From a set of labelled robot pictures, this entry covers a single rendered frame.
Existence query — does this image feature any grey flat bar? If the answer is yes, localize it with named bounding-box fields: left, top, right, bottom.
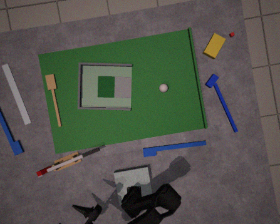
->
left=2, top=64, right=31, bottom=125

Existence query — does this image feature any white golf ball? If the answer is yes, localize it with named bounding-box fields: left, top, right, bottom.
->
left=159, top=84, right=168, bottom=93

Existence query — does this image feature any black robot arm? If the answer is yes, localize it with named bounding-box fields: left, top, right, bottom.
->
left=121, top=184, right=182, bottom=224

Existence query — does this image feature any green putting mat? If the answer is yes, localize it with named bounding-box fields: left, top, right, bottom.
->
left=38, top=29, right=204, bottom=154

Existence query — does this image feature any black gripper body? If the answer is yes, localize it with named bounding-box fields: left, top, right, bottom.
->
left=85, top=204, right=102, bottom=224

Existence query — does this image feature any yellow rectangular block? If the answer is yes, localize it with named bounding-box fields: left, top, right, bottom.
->
left=203, top=33, right=226, bottom=59

